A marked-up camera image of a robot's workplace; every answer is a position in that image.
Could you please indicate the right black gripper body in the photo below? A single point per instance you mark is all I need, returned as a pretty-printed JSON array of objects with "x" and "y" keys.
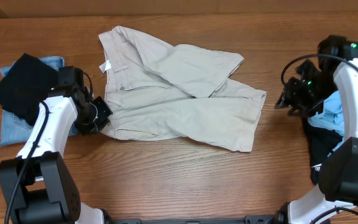
[{"x": 305, "y": 96}]

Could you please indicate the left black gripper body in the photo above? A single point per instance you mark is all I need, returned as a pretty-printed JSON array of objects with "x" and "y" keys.
[{"x": 94, "y": 117}]

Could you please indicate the beige khaki shorts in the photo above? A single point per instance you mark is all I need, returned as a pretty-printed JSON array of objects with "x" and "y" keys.
[{"x": 158, "y": 91}]

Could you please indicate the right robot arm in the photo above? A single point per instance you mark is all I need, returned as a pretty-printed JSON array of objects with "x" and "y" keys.
[{"x": 337, "y": 188}]

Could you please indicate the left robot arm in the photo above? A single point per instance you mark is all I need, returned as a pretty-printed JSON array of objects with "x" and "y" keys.
[{"x": 37, "y": 185}]

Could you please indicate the light blue shirt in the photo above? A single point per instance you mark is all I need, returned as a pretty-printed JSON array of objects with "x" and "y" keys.
[{"x": 331, "y": 118}]

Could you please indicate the black Nike t-shirt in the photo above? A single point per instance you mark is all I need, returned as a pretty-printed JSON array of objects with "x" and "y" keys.
[{"x": 321, "y": 142}]

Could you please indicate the folded black garment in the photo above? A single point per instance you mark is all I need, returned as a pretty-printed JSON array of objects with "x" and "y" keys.
[{"x": 26, "y": 84}]

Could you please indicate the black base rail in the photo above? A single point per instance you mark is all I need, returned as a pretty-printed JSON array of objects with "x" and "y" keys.
[{"x": 248, "y": 219}]

